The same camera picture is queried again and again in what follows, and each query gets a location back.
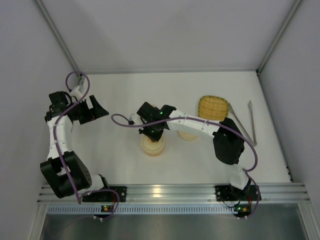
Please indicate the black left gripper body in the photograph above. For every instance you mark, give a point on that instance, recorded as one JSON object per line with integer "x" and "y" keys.
{"x": 88, "y": 110}

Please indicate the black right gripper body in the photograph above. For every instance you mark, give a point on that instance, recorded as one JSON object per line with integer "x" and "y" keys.
{"x": 152, "y": 133}

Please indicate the cream lid with pink knob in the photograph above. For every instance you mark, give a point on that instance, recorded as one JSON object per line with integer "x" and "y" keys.
{"x": 187, "y": 136}

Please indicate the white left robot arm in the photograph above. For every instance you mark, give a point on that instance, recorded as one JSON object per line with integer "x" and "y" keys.
{"x": 62, "y": 162}

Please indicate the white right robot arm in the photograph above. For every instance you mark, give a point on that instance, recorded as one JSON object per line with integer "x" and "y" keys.
{"x": 227, "y": 139}

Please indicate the orange lunch box bowl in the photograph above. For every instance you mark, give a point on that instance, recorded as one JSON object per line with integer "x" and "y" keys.
{"x": 153, "y": 150}

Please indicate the woven bamboo tray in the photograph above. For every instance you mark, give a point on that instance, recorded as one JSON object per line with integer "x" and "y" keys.
{"x": 213, "y": 108}

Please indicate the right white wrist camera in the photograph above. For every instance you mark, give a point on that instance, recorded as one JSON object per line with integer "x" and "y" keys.
{"x": 133, "y": 119}

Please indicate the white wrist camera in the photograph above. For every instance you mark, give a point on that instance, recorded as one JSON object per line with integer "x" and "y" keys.
{"x": 77, "y": 92}
{"x": 133, "y": 119}

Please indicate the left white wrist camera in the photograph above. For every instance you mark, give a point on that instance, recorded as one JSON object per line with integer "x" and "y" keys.
{"x": 77, "y": 92}

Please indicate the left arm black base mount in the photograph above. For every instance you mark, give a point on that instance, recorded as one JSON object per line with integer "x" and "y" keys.
{"x": 112, "y": 194}

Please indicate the left aluminium frame post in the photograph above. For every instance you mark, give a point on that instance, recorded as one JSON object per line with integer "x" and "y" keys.
{"x": 46, "y": 16}

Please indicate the aluminium frame post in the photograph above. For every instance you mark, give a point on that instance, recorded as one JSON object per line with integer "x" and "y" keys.
{"x": 279, "y": 35}
{"x": 46, "y": 16}

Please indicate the slotted grey cable duct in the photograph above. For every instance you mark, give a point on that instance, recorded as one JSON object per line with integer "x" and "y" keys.
{"x": 143, "y": 209}

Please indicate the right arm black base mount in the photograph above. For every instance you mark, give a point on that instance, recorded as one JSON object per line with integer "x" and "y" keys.
{"x": 228, "y": 193}

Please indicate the aluminium front rail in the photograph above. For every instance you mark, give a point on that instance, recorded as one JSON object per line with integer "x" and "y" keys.
{"x": 206, "y": 194}

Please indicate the right aluminium frame post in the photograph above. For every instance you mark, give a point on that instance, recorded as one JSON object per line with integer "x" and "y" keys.
{"x": 279, "y": 35}

